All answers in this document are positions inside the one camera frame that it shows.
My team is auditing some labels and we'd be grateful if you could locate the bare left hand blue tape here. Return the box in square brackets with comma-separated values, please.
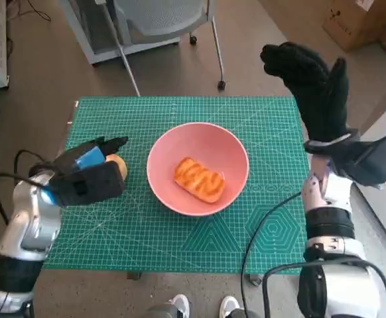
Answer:
[52, 135, 129, 175]

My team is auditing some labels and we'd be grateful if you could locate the black gloved right hand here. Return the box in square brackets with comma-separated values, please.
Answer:
[259, 41, 350, 145]

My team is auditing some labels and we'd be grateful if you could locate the round toy bread bun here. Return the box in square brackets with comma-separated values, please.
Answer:
[105, 154, 128, 182]

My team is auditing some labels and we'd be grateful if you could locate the pink bowl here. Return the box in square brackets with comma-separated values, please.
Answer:
[146, 121, 249, 217]

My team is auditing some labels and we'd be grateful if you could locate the striped rectangular toy bread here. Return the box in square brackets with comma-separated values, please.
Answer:
[174, 156, 226, 204]

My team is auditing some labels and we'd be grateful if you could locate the cardboard box with print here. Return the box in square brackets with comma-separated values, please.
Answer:
[322, 0, 386, 53]

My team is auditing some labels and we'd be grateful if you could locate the green cutting mat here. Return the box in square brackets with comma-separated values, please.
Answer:
[42, 95, 310, 276]

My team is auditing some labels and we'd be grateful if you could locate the grey mesh office chair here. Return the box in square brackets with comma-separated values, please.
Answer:
[101, 0, 227, 97]

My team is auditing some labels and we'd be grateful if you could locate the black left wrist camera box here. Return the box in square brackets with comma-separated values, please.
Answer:
[48, 162, 126, 208]

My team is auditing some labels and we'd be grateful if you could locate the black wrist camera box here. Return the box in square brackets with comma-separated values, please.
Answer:
[332, 131, 386, 188]
[48, 162, 126, 208]

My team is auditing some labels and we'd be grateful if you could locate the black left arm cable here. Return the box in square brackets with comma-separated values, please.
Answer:
[0, 149, 54, 226]

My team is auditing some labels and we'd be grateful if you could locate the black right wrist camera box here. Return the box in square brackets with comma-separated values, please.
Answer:
[332, 131, 386, 188]

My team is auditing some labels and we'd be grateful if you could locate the thin black floor wire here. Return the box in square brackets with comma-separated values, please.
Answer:
[23, 0, 51, 23]

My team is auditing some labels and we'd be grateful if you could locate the thick black looped cable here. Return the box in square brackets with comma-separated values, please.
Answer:
[261, 260, 386, 318]

